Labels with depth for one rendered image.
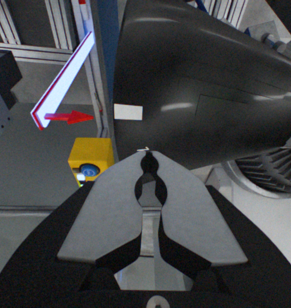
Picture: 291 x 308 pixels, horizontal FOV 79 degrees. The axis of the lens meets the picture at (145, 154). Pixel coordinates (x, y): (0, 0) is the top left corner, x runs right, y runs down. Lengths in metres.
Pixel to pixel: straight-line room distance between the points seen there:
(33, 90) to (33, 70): 0.18
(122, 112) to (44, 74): 1.47
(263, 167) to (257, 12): 1.24
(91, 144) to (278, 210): 0.51
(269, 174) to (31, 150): 1.24
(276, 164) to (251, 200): 0.15
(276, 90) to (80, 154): 0.42
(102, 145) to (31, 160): 0.81
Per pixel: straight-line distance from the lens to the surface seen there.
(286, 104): 0.26
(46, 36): 1.30
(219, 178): 0.84
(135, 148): 0.23
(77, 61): 0.38
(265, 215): 0.55
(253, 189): 0.47
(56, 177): 1.12
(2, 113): 0.66
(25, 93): 1.83
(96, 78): 0.57
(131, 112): 0.21
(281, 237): 0.59
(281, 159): 0.40
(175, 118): 0.21
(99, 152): 0.48
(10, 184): 1.21
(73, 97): 1.68
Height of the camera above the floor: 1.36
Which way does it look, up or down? 42 degrees down
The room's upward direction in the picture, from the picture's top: 179 degrees clockwise
